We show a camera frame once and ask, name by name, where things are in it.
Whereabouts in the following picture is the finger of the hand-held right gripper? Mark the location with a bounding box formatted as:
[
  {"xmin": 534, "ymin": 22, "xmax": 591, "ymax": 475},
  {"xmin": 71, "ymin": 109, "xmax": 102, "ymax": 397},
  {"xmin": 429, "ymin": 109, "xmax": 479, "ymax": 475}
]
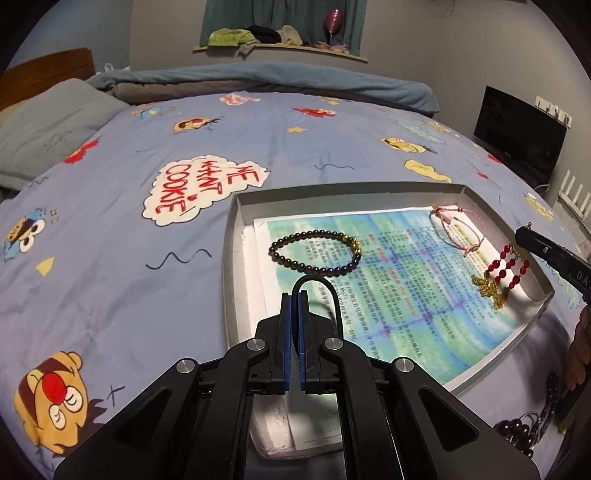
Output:
[{"xmin": 515, "ymin": 226, "xmax": 561, "ymax": 274}]

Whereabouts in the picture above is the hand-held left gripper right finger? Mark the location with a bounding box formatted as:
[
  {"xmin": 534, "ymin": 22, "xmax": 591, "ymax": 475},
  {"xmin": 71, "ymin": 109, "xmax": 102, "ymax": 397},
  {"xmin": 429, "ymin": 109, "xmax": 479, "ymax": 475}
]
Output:
[{"xmin": 299, "ymin": 294, "xmax": 539, "ymax": 480}]

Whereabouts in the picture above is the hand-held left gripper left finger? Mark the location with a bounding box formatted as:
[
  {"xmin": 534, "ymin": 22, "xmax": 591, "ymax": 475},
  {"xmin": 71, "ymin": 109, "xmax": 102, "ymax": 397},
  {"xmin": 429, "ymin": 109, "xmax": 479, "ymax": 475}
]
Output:
[{"xmin": 53, "ymin": 293, "xmax": 293, "ymax": 480}]

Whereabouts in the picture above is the red bead gold chain necklace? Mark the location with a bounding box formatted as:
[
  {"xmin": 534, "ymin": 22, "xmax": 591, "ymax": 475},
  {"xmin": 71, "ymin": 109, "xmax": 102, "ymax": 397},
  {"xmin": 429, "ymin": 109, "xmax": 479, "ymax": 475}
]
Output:
[{"xmin": 471, "ymin": 244, "xmax": 532, "ymax": 310}]

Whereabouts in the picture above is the black cord hair tie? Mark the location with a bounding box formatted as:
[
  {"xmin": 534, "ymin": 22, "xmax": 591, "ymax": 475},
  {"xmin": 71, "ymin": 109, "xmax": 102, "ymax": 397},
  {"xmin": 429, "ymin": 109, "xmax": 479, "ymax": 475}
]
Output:
[{"xmin": 291, "ymin": 277, "xmax": 342, "ymax": 333}]

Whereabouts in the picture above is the grey cardboard tray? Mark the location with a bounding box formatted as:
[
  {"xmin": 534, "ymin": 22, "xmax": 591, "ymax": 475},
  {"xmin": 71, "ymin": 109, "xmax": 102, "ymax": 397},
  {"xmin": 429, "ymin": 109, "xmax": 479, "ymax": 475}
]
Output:
[{"xmin": 224, "ymin": 184, "xmax": 555, "ymax": 460}]

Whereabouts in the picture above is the pink string bracelet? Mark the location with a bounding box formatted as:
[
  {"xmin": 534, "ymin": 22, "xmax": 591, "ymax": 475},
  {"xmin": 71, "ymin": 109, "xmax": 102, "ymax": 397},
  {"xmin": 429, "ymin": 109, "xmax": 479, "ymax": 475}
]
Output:
[{"xmin": 431, "ymin": 204, "xmax": 488, "ymax": 256}]

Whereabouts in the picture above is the small dark bead bracelet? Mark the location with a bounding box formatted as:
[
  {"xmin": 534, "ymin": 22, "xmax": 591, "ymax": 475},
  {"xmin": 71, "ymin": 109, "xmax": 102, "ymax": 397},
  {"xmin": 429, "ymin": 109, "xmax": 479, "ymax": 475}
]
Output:
[{"xmin": 269, "ymin": 229, "xmax": 362, "ymax": 278}]

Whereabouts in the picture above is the dark blue bead bracelet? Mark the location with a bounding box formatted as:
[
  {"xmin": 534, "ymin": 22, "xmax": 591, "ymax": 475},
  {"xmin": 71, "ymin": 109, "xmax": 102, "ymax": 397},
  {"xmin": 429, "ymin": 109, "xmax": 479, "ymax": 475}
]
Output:
[{"xmin": 539, "ymin": 371, "xmax": 561, "ymax": 435}]

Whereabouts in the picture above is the large black bead bracelet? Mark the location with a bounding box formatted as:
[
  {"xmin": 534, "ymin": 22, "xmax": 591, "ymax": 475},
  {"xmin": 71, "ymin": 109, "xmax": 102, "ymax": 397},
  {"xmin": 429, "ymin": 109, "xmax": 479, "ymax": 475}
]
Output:
[{"xmin": 493, "ymin": 412, "xmax": 537, "ymax": 459}]

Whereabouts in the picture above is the person's right hand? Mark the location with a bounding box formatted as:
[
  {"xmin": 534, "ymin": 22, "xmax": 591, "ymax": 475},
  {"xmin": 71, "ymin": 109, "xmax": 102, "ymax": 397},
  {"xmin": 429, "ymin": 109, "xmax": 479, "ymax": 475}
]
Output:
[{"xmin": 567, "ymin": 305, "xmax": 591, "ymax": 393}]

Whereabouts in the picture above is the white slatted rack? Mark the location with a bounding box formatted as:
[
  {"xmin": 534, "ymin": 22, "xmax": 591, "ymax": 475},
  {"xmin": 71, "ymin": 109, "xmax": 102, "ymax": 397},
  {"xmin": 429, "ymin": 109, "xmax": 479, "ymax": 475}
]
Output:
[{"xmin": 558, "ymin": 168, "xmax": 591, "ymax": 217}]

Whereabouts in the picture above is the printed paper sheet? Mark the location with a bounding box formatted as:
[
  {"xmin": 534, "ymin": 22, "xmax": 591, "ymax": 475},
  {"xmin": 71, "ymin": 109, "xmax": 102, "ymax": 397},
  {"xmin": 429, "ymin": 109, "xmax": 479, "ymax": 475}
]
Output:
[{"xmin": 253, "ymin": 208, "xmax": 539, "ymax": 455}]

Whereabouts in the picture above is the black television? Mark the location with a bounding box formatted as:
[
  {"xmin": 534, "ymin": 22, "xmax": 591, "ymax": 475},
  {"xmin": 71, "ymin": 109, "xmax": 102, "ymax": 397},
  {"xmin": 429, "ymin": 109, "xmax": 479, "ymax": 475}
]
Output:
[{"xmin": 473, "ymin": 85, "xmax": 568, "ymax": 178}]

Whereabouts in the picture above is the cartoon printed blue bedsheet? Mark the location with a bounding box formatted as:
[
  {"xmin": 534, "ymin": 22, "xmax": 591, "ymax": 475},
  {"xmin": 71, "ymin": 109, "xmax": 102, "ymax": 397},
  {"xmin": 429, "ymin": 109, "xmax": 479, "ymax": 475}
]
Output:
[{"xmin": 0, "ymin": 90, "xmax": 591, "ymax": 480}]

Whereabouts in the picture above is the blue duvet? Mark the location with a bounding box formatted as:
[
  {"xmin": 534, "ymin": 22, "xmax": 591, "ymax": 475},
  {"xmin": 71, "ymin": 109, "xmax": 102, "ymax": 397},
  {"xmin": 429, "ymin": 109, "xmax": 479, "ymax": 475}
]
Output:
[{"xmin": 85, "ymin": 67, "xmax": 437, "ymax": 114}]

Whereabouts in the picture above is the grey blanket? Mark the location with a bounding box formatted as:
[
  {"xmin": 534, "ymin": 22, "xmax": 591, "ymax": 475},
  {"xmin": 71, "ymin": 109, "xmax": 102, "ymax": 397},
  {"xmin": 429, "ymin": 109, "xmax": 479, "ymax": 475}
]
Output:
[{"xmin": 113, "ymin": 82, "xmax": 287, "ymax": 102}]

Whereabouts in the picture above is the window sill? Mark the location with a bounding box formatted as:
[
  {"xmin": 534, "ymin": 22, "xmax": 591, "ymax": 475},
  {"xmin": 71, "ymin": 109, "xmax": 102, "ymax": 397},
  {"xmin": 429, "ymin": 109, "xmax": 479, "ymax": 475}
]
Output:
[{"xmin": 193, "ymin": 42, "xmax": 369, "ymax": 63}]

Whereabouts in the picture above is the beige cloth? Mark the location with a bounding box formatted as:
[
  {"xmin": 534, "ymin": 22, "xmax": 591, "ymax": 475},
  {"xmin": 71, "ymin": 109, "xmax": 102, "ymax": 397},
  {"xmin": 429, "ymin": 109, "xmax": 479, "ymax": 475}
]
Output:
[{"xmin": 277, "ymin": 25, "xmax": 304, "ymax": 47}]

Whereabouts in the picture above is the pink wine glass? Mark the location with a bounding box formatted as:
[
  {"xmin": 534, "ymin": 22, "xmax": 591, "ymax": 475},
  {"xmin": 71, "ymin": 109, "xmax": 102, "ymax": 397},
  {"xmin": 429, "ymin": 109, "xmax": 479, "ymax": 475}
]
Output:
[{"xmin": 324, "ymin": 8, "xmax": 345, "ymax": 44}]

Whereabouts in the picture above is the black cloth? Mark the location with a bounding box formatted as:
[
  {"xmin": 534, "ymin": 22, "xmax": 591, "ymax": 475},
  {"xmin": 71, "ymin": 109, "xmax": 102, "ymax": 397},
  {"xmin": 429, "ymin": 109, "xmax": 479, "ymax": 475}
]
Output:
[{"xmin": 247, "ymin": 25, "xmax": 282, "ymax": 44}]

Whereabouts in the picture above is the green cloth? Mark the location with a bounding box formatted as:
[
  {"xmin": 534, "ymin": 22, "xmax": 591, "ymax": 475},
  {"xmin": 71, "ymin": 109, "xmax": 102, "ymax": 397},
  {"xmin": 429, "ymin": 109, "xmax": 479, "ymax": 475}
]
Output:
[{"xmin": 208, "ymin": 28, "xmax": 250, "ymax": 47}]

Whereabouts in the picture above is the grey blue pillow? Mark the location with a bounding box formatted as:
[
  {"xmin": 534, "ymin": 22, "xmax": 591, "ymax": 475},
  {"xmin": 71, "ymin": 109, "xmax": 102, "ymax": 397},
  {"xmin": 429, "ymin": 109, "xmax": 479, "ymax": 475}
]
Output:
[{"xmin": 0, "ymin": 78, "xmax": 132, "ymax": 190}]

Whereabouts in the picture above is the wooden headboard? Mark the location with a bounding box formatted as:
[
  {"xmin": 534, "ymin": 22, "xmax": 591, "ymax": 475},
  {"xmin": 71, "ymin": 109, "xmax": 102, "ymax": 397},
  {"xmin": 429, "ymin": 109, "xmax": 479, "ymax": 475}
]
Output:
[{"xmin": 0, "ymin": 47, "xmax": 95, "ymax": 112}]

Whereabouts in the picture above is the wall hook rack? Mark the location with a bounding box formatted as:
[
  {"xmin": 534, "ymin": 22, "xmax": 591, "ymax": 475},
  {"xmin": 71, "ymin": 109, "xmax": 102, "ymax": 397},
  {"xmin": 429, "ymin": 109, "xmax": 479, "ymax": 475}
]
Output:
[{"xmin": 534, "ymin": 96, "xmax": 573, "ymax": 127}]

